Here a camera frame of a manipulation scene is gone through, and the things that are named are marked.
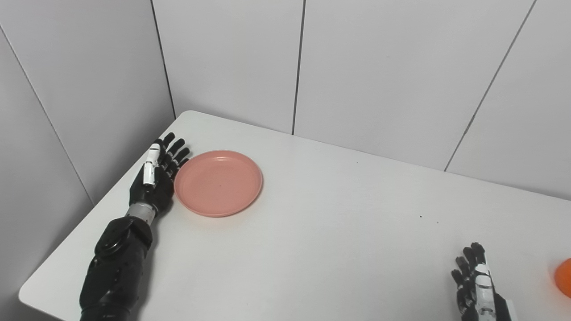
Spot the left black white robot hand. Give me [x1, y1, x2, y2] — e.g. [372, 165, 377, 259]
[129, 132, 190, 218]

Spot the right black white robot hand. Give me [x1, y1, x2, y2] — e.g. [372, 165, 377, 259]
[451, 242, 514, 321]

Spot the pink round plate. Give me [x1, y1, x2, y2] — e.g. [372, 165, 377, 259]
[174, 150, 264, 218]

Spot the orange fruit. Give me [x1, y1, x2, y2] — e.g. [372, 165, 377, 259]
[554, 258, 571, 298]

